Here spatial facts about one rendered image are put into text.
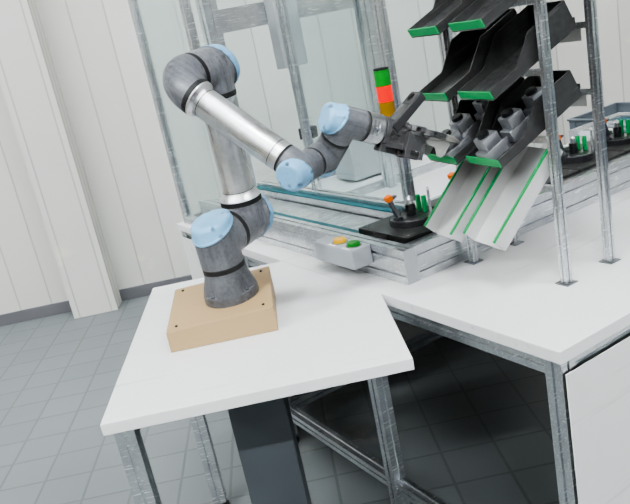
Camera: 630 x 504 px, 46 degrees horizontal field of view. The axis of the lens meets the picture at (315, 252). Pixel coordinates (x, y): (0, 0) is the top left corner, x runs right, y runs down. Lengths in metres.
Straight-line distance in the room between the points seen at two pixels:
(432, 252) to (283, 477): 0.77
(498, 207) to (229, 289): 0.73
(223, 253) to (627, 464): 1.10
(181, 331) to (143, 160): 3.25
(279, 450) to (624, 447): 0.91
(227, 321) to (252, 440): 0.39
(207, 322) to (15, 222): 3.57
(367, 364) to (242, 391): 0.28
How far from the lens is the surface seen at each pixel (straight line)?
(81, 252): 5.12
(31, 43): 4.97
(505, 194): 1.94
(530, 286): 1.95
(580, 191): 2.53
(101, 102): 5.09
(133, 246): 5.24
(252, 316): 1.91
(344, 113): 1.74
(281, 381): 1.66
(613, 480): 1.90
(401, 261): 2.04
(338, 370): 1.65
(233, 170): 1.99
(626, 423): 1.88
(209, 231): 1.91
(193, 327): 1.93
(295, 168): 1.67
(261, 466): 2.18
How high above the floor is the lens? 1.60
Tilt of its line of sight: 17 degrees down
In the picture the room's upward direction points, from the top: 11 degrees counter-clockwise
